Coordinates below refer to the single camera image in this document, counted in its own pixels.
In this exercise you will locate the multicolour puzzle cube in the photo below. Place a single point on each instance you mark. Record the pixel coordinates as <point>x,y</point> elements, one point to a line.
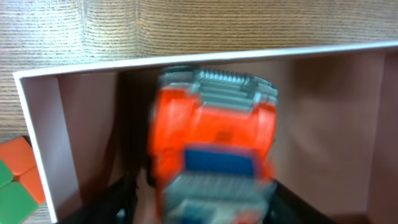
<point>21,188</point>

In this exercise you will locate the white box pink interior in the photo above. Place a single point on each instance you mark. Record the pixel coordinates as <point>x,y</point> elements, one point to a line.
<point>335,139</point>

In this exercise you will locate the red toy fire truck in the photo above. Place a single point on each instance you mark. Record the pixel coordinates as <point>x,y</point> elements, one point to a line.
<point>210,135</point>

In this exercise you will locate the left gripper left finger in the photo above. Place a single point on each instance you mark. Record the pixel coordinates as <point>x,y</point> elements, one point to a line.
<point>116,205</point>

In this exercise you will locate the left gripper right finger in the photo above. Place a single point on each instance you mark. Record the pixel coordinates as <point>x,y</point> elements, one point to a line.
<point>286,207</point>

